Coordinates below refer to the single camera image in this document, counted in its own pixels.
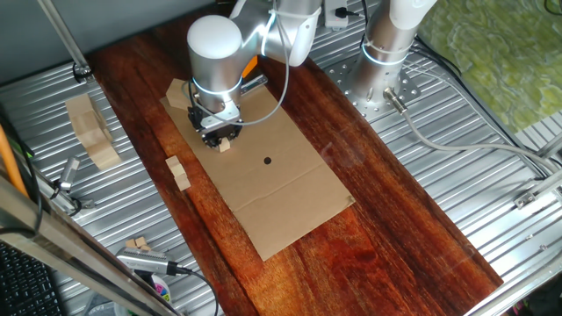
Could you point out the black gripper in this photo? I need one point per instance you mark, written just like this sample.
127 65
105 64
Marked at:
223 134

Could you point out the small wooden block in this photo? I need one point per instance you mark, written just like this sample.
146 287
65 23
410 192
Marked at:
177 170
146 248
183 181
131 242
224 145
140 241
172 161

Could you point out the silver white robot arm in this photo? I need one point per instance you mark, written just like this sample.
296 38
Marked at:
215 57

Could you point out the large wooden cube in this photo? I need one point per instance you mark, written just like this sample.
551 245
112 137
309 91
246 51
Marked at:
85 122
175 94
93 137
104 157
79 105

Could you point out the orange emergency stop button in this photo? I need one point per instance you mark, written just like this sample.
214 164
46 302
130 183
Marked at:
251 66

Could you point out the brown cardboard sheet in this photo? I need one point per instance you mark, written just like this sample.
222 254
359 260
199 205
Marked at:
272 197

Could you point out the white power strip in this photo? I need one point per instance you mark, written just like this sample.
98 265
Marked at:
338 23

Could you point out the aluminium pole with black foot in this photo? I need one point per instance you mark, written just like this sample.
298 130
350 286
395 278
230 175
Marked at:
66 39

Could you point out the dark red wooden board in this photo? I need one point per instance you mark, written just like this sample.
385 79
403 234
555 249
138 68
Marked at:
395 246

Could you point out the grey cloth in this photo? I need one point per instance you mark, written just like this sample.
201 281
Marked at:
103 307

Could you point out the orange tube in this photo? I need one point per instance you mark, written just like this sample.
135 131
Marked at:
9 162

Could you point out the black keyboard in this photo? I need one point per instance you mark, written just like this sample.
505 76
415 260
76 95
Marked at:
26 285

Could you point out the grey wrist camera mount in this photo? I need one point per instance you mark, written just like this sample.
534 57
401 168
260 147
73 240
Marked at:
221 118

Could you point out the silver depth camera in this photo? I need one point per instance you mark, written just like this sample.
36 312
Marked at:
140 260
69 172

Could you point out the metal camera mount arm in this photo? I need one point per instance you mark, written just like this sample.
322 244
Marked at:
85 204

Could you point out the aluminium frame beam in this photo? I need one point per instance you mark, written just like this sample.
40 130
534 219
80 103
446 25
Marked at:
66 254

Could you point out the aluminium profile with bracket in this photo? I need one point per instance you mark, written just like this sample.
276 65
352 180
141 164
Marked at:
540 188

